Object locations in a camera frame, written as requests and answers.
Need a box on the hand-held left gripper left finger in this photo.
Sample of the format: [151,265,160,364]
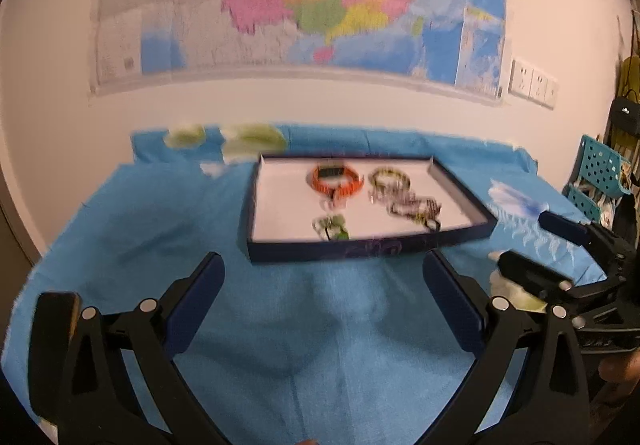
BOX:
[27,251,231,445]

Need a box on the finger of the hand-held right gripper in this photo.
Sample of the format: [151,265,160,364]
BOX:
[496,250,576,298]
[537,209,592,247]

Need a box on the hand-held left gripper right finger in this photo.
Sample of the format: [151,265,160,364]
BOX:
[421,249,601,445]

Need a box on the purple bead bracelet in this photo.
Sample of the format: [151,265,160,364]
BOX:
[389,195,443,232]

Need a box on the clear crystal bead bracelet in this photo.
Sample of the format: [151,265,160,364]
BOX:
[369,188,407,207]

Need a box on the dark blue jewelry tray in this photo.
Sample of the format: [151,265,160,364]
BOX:
[246,152,499,265]

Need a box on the green bead bracelet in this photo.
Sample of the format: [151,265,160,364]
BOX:
[312,214,350,242]

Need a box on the person's right forearm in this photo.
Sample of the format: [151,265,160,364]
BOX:
[590,354,640,445]

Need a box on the blue plastic basket shelf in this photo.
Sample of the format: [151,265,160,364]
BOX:
[567,134,633,223]

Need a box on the blue floral bedsheet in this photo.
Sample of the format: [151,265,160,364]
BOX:
[0,124,601,445]

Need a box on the black hanging bag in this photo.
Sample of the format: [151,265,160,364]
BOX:
[607,95,640,137]

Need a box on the tortoiseshell bangle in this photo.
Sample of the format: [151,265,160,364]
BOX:
[369,167,412,193]

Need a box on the orange smartwatch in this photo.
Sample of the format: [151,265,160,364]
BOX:
[306,164,362,202]

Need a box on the white wall socket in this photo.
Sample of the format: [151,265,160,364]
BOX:
[508,58,558,110]

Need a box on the colourful wall map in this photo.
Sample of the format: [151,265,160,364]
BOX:
[90,0,508,98]

